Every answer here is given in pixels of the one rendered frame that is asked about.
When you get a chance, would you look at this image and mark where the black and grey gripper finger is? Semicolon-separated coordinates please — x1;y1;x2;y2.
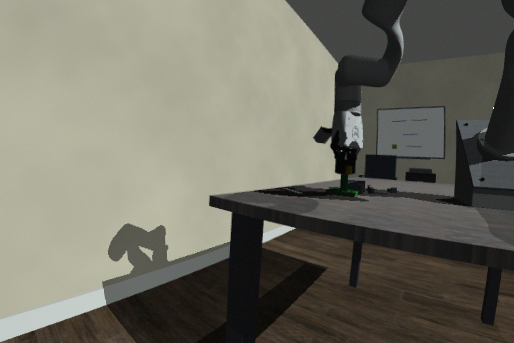
330;130;347;174
346;148;360;174

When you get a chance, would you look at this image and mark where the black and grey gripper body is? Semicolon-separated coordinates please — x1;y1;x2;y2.
331;110;363;149

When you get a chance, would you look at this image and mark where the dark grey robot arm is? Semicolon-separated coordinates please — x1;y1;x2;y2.
313;0;514;159

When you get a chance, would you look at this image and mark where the green flat plate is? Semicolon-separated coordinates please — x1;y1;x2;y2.
325;174;361;197

